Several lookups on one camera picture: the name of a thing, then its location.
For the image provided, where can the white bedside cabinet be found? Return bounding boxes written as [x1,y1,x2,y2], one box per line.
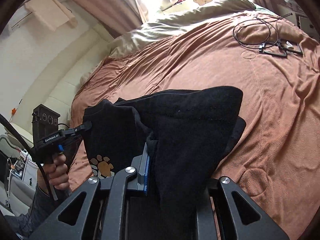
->
[277,0,320,38]

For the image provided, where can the thin black looped cable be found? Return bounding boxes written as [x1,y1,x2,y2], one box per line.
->
[232,12,293,47]

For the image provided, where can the cream padded headboard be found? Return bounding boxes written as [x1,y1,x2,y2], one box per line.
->
[22,29,110,135]

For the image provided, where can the black bear print t-shirt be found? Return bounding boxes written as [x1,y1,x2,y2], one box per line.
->
[82,86,247,240]

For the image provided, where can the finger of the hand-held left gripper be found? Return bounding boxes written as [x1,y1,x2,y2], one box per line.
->
[62,121,92,140]

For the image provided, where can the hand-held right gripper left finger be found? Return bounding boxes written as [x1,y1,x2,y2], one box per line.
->
[29,142,152,240]

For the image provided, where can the olive beige duvet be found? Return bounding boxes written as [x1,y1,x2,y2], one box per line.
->
[107,0,275,58]

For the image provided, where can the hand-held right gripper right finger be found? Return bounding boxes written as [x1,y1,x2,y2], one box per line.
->
[195,176,290,240]

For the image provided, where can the beige pillow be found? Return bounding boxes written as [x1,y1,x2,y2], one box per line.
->
[79,62,103,84]

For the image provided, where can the brown fleece blanket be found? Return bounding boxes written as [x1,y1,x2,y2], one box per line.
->
[67,17,320,238]

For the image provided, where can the black square frame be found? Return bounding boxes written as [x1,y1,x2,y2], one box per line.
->
[259,40,304,58]

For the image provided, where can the yellow bear print blanket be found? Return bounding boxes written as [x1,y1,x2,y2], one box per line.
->
[160,0,250,13]

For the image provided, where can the cloth-covered air conditioner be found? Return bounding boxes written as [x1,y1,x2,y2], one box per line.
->
[10,0,77,30]

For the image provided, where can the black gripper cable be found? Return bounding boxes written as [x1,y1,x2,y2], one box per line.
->
[0,114,59,202]

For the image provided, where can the person's left hand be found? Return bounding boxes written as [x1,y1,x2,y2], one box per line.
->
[37,152,71,192]

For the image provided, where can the person's left forearm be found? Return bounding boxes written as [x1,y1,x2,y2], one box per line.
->
[5,182,73,238]

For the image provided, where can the cluttered white nightstand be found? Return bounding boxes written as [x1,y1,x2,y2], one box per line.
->
[0,130,38,205]

